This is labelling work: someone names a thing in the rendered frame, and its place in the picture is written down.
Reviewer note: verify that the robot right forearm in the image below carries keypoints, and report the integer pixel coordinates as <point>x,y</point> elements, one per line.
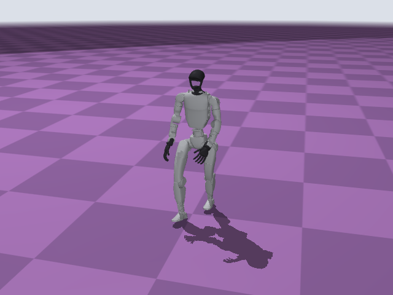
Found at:
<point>173,130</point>

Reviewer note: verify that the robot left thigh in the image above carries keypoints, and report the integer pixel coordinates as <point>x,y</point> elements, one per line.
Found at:
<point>209,163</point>

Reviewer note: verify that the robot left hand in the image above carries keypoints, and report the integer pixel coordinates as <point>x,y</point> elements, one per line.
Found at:
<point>203,152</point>

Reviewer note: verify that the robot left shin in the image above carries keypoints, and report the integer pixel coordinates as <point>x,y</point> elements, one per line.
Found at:
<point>209,186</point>

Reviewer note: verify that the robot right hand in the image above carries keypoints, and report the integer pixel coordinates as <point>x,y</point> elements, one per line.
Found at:
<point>170,143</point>

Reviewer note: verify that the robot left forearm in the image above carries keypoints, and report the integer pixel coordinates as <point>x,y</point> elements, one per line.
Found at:
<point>213,134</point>

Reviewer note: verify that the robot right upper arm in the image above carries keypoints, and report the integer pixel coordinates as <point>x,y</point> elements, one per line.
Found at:
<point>178,107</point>

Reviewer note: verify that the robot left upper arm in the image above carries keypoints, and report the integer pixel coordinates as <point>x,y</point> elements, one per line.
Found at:
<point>215,103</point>

